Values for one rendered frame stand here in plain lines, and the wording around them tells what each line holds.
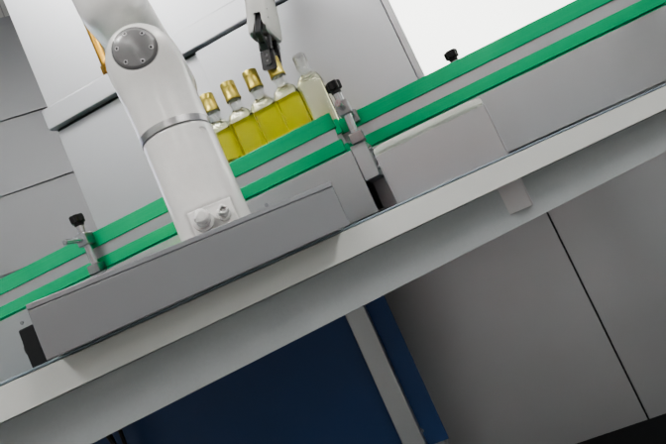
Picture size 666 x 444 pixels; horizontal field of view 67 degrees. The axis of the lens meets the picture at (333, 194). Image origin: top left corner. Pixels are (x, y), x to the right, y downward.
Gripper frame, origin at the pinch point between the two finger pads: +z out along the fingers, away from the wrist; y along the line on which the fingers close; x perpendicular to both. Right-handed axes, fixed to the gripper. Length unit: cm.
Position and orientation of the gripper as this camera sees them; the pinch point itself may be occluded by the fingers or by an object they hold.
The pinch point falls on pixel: (272, 62)
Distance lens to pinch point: 116.7
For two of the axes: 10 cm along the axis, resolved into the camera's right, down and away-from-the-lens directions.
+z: 1.7, 9.9, -0.3
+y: -2.1, 0.1, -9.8
